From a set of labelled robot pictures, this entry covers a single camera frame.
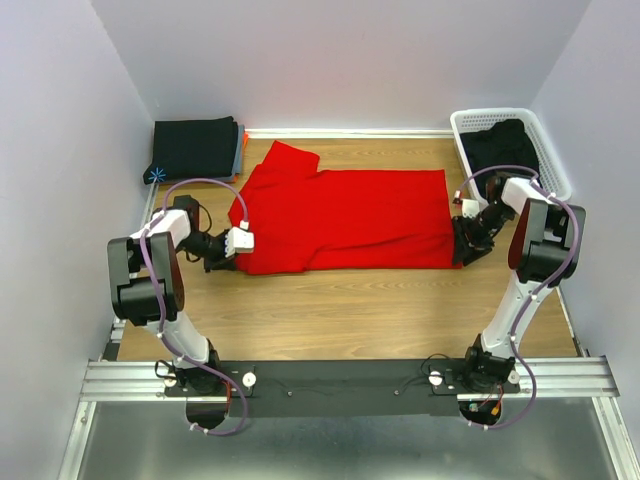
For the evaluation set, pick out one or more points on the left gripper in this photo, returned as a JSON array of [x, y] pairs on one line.
[[220, 261]]

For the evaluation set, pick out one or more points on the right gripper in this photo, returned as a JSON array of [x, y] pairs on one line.
[[467, 240]]

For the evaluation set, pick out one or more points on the red t-shirt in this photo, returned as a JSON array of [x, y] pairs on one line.
[[304, 218]]

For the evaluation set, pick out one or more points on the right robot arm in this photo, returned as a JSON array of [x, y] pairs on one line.
[[544, 251]]

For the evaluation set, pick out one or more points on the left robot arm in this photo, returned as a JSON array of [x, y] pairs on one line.
[[147, 289]]

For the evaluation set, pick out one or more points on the folded orange t-shirt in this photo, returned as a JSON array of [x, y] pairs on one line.
[[246, 140]]

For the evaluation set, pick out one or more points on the folded black t-shirt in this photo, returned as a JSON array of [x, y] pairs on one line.
[[185, 149]]

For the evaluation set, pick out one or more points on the black clothes in basket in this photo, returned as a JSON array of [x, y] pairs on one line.
[[505, 143]]

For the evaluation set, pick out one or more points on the folded grey t-shirt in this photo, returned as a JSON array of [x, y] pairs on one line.
[[241, 150]]

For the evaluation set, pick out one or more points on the white plastic laundry basket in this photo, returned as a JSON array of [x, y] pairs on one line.
[[552, 174]]

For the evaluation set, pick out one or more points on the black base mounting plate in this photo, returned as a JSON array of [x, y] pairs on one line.
[[270, 404]]

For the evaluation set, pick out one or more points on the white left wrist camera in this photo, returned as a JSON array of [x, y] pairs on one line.
[[238, 241]]

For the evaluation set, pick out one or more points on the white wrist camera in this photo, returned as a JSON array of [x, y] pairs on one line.
[[238, 241], [469, 208]]

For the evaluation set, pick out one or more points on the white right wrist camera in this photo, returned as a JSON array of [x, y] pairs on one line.
[[469, 208]]

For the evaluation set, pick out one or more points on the aluminium frame rail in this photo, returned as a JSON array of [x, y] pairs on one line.
[[577, 377]]

